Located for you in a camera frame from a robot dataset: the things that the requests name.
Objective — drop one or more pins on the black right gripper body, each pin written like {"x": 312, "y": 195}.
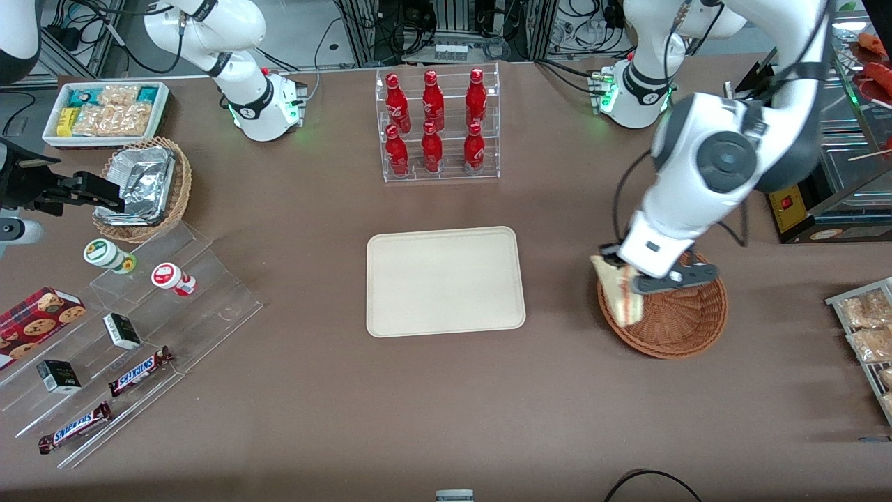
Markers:
{"x": 19, "y": 183}

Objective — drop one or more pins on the triangular sandwich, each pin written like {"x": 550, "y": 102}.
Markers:
{"x": 614, "y": 296}

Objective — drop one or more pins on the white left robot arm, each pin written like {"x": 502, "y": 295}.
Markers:
{"x": 725, "y": 159}

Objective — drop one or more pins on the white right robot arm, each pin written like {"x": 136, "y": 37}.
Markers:
{"x": 258, "y": 104}

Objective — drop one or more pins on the brown round wicker basket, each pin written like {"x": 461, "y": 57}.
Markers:
{"x": 679, "y": 321}

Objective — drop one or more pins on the light tan wicker basket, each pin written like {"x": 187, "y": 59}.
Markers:
{"x": 180, "y": 188}

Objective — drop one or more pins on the beige plastic tray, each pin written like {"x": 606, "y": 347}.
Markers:
{"x": 446, "y": 282}

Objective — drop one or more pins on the metal snack tray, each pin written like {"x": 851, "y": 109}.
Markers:
{"x": 847, "y": 296}

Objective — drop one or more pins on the aluminium foil container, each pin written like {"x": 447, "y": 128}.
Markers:
{"x": 146, "y": 181}

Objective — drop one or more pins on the green lidded sunflower jar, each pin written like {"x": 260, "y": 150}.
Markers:
{"x": 101, "y": 252}

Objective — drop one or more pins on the yellow snack packet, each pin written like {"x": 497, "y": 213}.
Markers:
{"x": 67, "y": 122}

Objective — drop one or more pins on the clear cracker bag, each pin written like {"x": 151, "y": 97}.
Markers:
{"x": 111, "y": 122}
{"x": 118, "y": 95}

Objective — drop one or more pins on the teal snack packet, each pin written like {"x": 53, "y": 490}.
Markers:
{"x": 148, "y": 94}
{"x": 82, "y": 97}

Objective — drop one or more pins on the white rectangular snack bin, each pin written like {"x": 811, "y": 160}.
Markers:
{"x": 162, "y": 118}

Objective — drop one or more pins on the red lidded white jar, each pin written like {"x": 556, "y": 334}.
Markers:
{"x": 167, "y": 275}

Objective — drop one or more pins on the red tartan cookie box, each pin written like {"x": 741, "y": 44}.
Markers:
{"x": 35, "y": 324}

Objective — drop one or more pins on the small black product box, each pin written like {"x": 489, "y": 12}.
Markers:
{"x": 59, "y": 376}
{"x": 123, "y": 331}

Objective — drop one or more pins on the clear acrylic stepped shelf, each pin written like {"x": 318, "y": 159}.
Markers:
{"x": 209, "y": 307}

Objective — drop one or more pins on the red cola bottle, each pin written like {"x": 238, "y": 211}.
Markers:
{"x": 474, "y": 150}
{"x": 476, "y": 101}
{"x": 433, "y": 104}
{"x": 396, "y": 106}
{"x": 431, "y": 152}
{"x": 397, "y": 155}

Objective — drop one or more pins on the Snickers chocolate bar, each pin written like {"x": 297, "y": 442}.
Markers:
{"x": 75, "y": 427}
{"x": 139, "y": 373}

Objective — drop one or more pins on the clear acrylic bottle rack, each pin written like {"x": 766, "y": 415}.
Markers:
{"x": 446, "y": 171}

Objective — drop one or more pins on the clear bagged pastry pack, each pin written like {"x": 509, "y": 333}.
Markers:
{"x": 888, "y": 404}
{"x": 871, "y": 344}
{"x": 886, "y": 378}
{"x": 864, "y": 310}

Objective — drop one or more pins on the black triangular stand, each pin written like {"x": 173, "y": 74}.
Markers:
{"x": 756, "y": 73}

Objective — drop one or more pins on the glass food warmer cabinet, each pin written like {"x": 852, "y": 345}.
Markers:
{"x": 847, "y": 167}

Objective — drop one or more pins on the white power strip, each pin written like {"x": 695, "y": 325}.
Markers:
{"x": 451, "y": 51}

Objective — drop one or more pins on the small grey white device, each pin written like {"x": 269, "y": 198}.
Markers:
{"x": 454, "y": 496}

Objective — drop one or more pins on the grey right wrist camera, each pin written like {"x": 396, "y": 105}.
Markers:
{"x": 17, "y": 236}

